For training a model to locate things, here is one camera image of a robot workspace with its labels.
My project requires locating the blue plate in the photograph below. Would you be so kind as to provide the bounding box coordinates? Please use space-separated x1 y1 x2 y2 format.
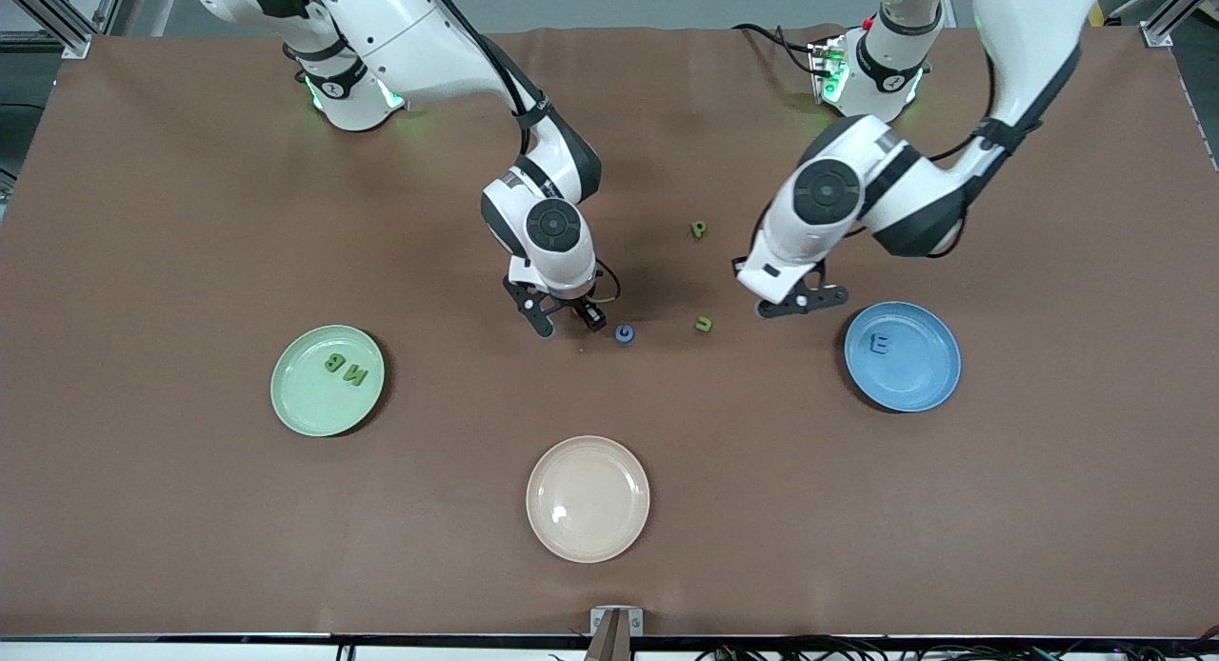
844 301 963 413

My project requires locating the beige plate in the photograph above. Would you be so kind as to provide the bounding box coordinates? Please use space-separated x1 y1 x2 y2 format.
526 435 651 564

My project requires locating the green plate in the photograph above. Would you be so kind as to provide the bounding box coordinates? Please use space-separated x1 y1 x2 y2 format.
270 325 387 438

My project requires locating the brown table mat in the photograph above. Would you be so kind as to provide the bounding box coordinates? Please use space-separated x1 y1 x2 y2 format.
0 25 1219 640

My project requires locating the silver left arm base bracket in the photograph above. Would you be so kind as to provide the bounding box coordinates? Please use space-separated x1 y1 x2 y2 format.
809 37 849 105

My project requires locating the black left arm base cable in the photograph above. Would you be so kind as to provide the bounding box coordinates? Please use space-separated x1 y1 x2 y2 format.
731 23 829 79

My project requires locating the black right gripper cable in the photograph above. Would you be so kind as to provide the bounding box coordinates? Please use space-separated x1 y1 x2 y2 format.
419 0 622 305

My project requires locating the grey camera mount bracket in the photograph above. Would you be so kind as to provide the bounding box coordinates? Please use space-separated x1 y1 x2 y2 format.
590 606 645 661

